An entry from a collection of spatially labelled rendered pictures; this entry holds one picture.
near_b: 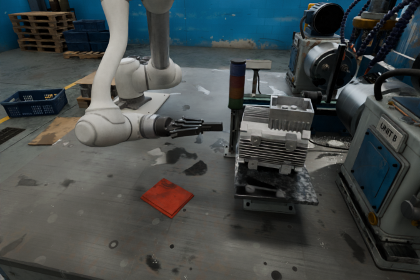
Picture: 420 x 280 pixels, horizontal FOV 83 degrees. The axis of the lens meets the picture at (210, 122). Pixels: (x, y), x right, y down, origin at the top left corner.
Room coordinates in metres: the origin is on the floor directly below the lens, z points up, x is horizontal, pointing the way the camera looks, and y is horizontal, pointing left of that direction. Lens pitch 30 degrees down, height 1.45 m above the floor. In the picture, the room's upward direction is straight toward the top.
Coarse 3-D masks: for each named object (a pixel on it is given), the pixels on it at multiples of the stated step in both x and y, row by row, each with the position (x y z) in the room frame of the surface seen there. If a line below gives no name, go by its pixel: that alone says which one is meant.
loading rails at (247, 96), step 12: (252, 96) 1.21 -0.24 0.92; (264, 96) 1.20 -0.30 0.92; (288, 96) 1.19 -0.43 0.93; (324, 108) 1.07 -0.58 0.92; (240, 120) 1.08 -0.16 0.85; (312, 120) 1.04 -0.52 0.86; (324, 120) 1.04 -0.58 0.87; (336, 120) 1.03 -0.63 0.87; (312, 132) 1.01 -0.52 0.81; (348, 132) 0.99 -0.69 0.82
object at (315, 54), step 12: (312, 48) 1.47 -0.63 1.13; (324, 48) 1.36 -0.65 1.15; (336, 48) 1.31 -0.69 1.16; (312, 60) 1.35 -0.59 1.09; (324, 60) 1.31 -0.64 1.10; (348, 60) 1.29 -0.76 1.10; (312, 72) 1.32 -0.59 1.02; (324, 72) 1.31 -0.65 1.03; (348, 72) 1.29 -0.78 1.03; (324, 84) 1.30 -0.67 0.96; (336, 84) 1.30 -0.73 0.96
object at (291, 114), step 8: (272, 96) 0.70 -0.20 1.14; (280, 96) 0.70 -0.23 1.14; (272, 104) 0.69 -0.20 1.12; (280, 104) 0.70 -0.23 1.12; (288, 104) 0.69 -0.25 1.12; (296, 104) 0.69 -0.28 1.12; (304, 104) 0.67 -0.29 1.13; (272, 112) 0.61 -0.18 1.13; (280, 112) 0.60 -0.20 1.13; (288, 112) 0.60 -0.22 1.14; (296, 112) 0.59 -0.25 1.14; (304, 112) 0.59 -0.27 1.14; (312, 112) 0.58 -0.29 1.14; (272, 120) 0.61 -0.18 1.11; (280, 120) 0.60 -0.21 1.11; (288, 120) 0.60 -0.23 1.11; (296, 120) 0.59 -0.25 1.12; (304, 120) 0.59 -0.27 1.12; (272, 128) 0.61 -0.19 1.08; (280, 128) 0.60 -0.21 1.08; (288, 128) 0.59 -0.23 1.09; (296, 128) 0.59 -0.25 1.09; (304, 128) 0.59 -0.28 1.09
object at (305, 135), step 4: (244, 124) 0.61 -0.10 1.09; (240, 128) 0.61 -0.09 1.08; (244, 128) 0.61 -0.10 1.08; (304, 132) 0.57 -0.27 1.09; (308, 132) 0.57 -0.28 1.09; (304, 136) 0.56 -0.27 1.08; (308, 136) 0.56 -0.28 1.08; (240, 160) 0.61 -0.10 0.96; (244, 160) 0.61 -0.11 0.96; (296, 168) 0.57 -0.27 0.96; (300, 168) 0.56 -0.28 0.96
